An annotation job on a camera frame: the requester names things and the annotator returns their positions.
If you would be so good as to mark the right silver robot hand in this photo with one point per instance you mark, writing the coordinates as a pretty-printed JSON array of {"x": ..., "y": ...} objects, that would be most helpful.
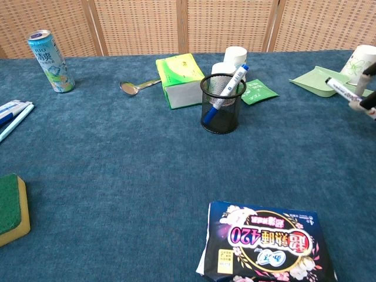
[{"x": 369, "y": 102}]

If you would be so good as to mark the white marker with black cap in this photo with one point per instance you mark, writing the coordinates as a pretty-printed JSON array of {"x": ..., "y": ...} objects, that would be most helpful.
[{"x": 340, "y": 88}]

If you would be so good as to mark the white marker with blue cap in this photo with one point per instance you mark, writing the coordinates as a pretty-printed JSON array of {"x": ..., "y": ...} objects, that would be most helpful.
[{"x": 235, "y": 79}]

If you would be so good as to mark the black mesh pen holder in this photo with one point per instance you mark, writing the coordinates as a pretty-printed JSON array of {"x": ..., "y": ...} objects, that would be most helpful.
[{"x": 226, "y": 123}]

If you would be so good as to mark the paper cup green flower print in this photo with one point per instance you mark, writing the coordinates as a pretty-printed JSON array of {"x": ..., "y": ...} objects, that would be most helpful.
[{"x": 352, "y": 63}]

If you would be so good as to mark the light green plastic dustpan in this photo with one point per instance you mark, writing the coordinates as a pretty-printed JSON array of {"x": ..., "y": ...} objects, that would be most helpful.
[{"x": 311, "y": 80}]

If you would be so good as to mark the green tea sachet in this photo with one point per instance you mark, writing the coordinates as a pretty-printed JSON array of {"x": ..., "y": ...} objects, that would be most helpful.
[{"x": 260, "y": 92}]

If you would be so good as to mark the white paper cup blue print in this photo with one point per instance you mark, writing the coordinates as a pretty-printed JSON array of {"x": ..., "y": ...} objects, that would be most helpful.
[
  {"x": 235, "y": 54},
  {"x": 223, "y": 68}
]

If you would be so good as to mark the dark sanitary pad package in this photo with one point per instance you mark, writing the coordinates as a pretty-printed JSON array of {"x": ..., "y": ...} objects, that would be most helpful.
[{"x": 264, "y": 243}]

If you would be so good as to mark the green tissue pack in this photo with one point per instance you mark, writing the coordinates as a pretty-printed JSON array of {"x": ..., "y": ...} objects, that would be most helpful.
[{"x": 182, "y": 79}]

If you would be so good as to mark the woven bamboo folding screen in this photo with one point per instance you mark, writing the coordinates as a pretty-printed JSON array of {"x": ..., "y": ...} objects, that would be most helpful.
[{"x": 141, "y": 26}]

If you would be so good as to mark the metal spoon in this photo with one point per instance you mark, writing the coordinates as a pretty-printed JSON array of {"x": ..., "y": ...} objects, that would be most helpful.
[{"x": 128, "y": 88}]

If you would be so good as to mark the blue table cloth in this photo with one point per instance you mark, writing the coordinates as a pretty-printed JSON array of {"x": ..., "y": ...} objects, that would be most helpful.
[{"x": 132, "y": 164}]

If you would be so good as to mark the light blue drink can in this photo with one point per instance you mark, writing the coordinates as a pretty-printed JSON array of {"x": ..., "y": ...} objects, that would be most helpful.
[{"x": 50, "y": 64}]

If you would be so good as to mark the blue white toothpaste tube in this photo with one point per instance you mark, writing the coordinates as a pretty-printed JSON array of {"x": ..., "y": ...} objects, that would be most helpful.
[{"x": 10, "y": 109}]

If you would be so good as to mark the green yellow scrub sponge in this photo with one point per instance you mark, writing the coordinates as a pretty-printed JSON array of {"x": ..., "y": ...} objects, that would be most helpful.
[{"x": 10, "y": 205}]

